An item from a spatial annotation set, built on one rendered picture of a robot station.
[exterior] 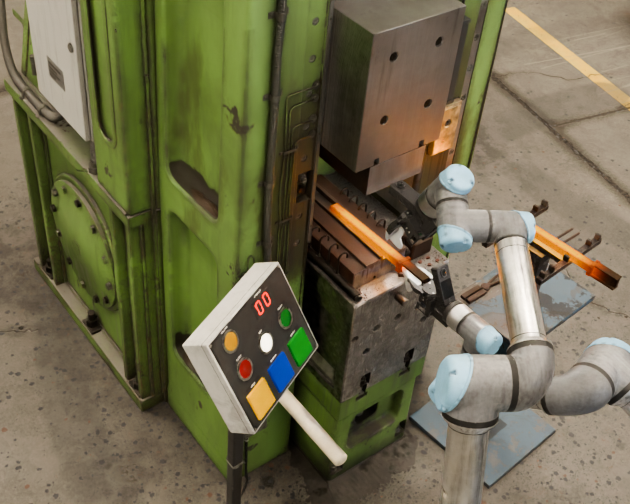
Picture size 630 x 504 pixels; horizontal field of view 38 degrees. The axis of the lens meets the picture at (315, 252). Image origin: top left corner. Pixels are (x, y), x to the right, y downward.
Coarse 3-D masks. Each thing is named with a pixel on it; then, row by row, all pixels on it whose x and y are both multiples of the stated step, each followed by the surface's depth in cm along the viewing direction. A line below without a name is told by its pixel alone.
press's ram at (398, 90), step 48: (336, 0) 218; (384, 0) 220; (432, 0) 222; (336, 48) 221; (384, 48) 212; (432, 48) 224; (336, 96) 228; (384, 96) 223; (432, 96) 235; (336, 144) 236; (384, 144) 235
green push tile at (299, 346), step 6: (300, 330) 236; (294, 336) 234; (300, 336) 236; (306, 336) 238; (288, 342) 233; (294, 342) 233; (300, 342) 235; (306, 342) 238; (288, 348) 233; (294, 348) 233; (300, 348) 235; (306, 348) 237; (312, 348) 239; (294, 354) 233; (300, 354) 235; (306, 354) 237; (294, 360) 234; (300, 360) 235
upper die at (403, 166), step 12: (420, 144) 246; (324, 156) 252; (396, 156) 241; (408, 156) 244; (420, 156) 248; (336, 168) 250; (348, 168) 245; (372, 168) 237; (384, 168) 241; (396, 168) 244; (408, 168) 248; (420, 168) 251; (348, 180) 247; (360, 180) 242; (372, 180) 241; (384, 180) 244; (396, 180) 248; (372, 192) 244
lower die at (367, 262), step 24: (336, 192) 288; (336, 216) 278; (360, 216) 280; (312, 240) 275; (336, 240) 272; (360, 240) 271; (384, 240) 273; (336, 264) 268; (360, 264) 266; (384, 264) 269
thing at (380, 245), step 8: (336, 208) 279; (344, 216) 277; (352, 216) 277; (352, 224) 274; (360, 224) 274; (360, 232) 272; (368, 232) 271; (368, 240) 270; (376, 240) 268; (376, 248) 268; (384, 248) 266; (392, 248) 266; (384, 256) 266; (392, 256) 263; (400, 256) 263; (408, 256) 263; (400, 264) 260; (408, 264) 260; (416, 272) 258; (424, 280) 256
